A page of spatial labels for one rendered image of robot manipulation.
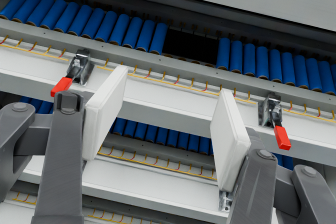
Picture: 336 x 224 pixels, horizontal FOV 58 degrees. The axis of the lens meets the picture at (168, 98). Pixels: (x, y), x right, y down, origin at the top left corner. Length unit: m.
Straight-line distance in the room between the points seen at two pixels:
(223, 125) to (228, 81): 0.26
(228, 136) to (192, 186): 0.40
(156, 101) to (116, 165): 0.19
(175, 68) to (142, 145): 0.18
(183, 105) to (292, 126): 0.15
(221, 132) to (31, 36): 0.34
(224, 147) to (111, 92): 0.07
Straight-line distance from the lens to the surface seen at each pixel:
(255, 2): 0.35
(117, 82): 0.17
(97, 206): 0.69
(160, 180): 0.55
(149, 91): 0.42
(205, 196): 0.56
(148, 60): 0.42
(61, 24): 0.48
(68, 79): 0.38
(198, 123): 0.42
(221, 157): 0.16
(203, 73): 0.42
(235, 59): 0.47
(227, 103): 0.18
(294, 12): 0.37
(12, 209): 0.75
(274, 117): 0.41
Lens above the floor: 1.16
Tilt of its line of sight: 34 degrees down
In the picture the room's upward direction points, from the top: 14 degrees clockwise
